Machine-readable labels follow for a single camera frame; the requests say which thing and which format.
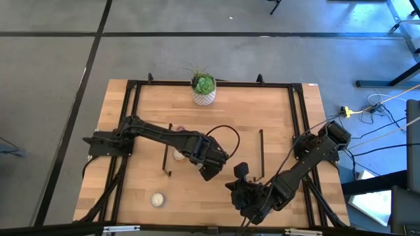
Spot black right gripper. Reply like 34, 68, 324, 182
225, 162, 273, 226

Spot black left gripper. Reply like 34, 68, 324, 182
190, 136, 229, 182

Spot grey patterned candle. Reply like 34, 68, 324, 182
150, 192, 166, 208

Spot succulent in white patterned pot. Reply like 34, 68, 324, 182
184, 64, 218, 107

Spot white floor box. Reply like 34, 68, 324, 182
347, 169, 393, 227

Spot dark grey cabinet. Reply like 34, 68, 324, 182
390, 99, 420, 236

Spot black stand leg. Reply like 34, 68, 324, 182
267, 0, 282, 16

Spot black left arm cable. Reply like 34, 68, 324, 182
205, 125, 241, 160

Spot silver frame bracket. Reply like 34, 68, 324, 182
284, 227, 324, 236
102, 225, 141, 234

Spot black desk leg frame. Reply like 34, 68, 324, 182
356, 0, 420, 89

